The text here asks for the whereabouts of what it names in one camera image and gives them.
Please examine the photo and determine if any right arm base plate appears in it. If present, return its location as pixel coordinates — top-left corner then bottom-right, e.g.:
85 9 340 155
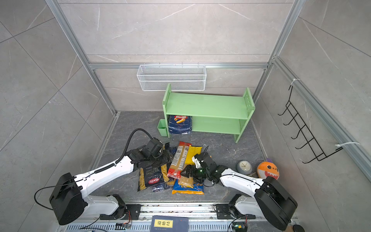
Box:
214 204 256 219

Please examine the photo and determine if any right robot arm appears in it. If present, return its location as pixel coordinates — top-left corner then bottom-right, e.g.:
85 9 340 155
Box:
181 154 298 231

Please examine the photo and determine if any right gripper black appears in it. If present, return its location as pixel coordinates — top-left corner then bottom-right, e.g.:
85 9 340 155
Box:
179 165 211 183

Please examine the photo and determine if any white wire mesh basket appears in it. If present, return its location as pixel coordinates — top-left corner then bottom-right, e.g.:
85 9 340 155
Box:
137 64 207 91

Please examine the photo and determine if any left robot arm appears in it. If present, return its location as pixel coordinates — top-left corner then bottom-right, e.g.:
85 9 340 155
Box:
49 136 173 225

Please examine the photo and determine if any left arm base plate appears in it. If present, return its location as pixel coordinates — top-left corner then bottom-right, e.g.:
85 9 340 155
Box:
100 204 142 220

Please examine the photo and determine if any blue orecchiette pasta bag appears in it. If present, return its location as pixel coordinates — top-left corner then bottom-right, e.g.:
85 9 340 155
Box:
172 180 204 195

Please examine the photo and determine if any black wire hook rack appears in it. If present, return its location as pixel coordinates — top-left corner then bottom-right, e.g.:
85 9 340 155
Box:
277 86 343 164

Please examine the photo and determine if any orange monster plush toy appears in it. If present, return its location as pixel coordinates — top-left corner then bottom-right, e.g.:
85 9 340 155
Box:
257 159 280 180

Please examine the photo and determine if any small grey clock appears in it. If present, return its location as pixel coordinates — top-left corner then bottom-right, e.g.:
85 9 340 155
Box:
236 160 253 175

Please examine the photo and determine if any blue Barilla rigatoni box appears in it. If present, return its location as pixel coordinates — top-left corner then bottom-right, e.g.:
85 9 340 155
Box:
168 115 192 134

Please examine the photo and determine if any red spaghetti pack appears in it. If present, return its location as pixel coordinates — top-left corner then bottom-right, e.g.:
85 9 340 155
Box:
167 142 191 180

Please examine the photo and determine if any yellow spaghetti bag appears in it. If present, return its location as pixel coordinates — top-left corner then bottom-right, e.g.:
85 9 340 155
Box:
178 146 202 188

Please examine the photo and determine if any black penne pasta bag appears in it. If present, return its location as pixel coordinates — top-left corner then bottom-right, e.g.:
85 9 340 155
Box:
138 163 170 191

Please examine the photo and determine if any green two-tier shelf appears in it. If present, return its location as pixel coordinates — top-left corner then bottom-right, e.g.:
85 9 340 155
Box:
162 84 256 143

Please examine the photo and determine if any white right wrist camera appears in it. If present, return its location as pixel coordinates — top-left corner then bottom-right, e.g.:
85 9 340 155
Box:
192 156 202 169

